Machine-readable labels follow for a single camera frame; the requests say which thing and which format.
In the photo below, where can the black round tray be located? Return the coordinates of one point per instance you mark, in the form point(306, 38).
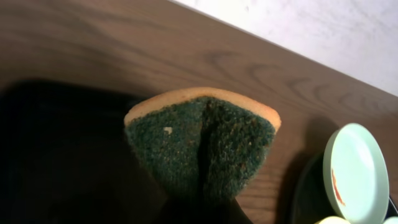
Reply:
point(310, 203)

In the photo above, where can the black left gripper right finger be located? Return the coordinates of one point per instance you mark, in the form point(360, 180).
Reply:
point(227, 213)

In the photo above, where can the black rectangular tray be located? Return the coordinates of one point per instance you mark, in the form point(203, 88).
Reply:
point(65, 158)

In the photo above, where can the yellow plate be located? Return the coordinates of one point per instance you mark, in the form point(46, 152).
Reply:
point(333, 220)

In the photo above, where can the green and yellow sponge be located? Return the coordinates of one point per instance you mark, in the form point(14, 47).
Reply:
point(202, 144)

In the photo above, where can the mint plate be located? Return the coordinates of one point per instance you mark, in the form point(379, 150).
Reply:
point(355, 175)
point(391, 220)

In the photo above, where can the mint plate at back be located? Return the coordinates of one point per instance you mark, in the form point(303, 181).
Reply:
point(355, 175)

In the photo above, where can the mint plate at right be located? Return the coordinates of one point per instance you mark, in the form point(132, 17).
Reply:
point(391, 220)

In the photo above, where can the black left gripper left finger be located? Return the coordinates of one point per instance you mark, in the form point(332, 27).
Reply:
point(175, 211)

